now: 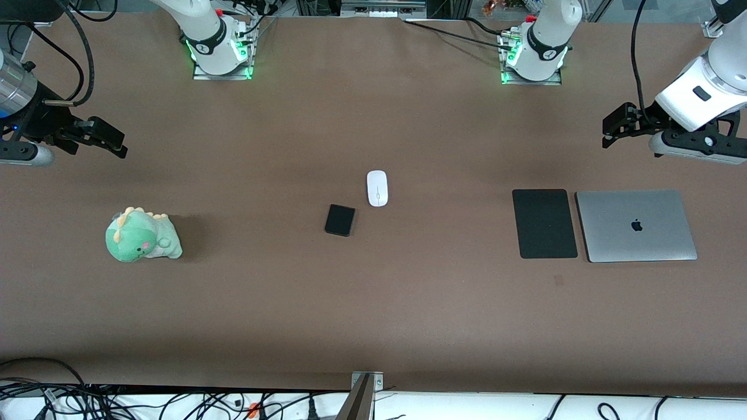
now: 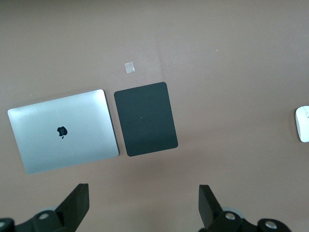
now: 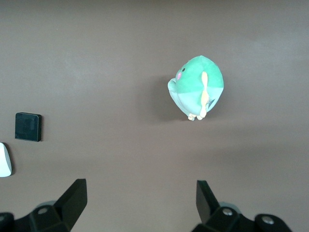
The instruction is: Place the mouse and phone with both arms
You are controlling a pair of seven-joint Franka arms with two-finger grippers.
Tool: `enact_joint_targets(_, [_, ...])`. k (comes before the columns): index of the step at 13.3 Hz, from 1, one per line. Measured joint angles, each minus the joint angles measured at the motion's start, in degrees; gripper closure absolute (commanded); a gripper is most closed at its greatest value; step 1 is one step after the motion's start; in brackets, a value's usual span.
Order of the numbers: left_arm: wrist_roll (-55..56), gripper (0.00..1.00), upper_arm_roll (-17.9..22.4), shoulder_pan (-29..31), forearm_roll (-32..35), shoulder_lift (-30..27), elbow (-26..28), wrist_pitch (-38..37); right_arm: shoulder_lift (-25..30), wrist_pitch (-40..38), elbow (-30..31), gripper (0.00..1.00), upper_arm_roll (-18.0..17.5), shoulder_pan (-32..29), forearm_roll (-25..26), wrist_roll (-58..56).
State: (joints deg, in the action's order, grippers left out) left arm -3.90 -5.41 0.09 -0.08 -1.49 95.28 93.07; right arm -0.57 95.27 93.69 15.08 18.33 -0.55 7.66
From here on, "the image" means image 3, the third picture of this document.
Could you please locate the white computer mouse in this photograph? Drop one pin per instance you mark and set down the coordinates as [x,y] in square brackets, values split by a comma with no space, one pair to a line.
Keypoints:
[4,159]

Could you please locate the black phone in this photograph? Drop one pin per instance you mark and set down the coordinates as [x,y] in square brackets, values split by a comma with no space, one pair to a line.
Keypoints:
[27,126]

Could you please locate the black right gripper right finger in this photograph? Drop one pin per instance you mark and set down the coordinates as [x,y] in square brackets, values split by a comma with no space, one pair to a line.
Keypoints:
[217,217]

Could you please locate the green dinosaur plush toy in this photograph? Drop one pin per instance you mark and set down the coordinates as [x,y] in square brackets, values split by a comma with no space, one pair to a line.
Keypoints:
[193,79]

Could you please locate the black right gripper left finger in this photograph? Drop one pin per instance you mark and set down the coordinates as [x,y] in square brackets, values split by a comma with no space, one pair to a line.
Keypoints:
[62,212]

